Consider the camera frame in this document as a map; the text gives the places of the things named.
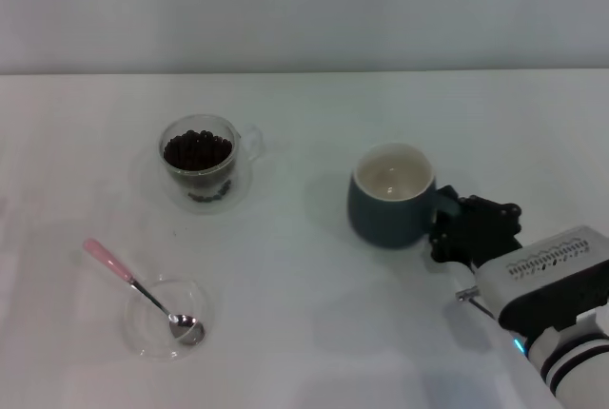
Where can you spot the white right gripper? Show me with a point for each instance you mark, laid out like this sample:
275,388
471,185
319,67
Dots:
547,261

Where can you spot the dark teal ceramic mug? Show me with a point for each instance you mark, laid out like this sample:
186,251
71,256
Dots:
380,223

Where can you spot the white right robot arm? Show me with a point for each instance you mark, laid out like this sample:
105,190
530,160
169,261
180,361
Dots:
580,366

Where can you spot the clear double-walled glass cup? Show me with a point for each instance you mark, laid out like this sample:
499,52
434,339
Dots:
240,135

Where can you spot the pile of dark coffee beans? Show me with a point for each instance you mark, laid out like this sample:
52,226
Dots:
197,152

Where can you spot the clear glass saucer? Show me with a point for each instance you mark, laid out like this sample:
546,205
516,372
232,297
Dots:
238,192

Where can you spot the small clear glass dish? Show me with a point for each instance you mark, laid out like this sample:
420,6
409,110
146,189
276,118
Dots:
143,333

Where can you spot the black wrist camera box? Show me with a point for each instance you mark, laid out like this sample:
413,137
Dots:
547,306

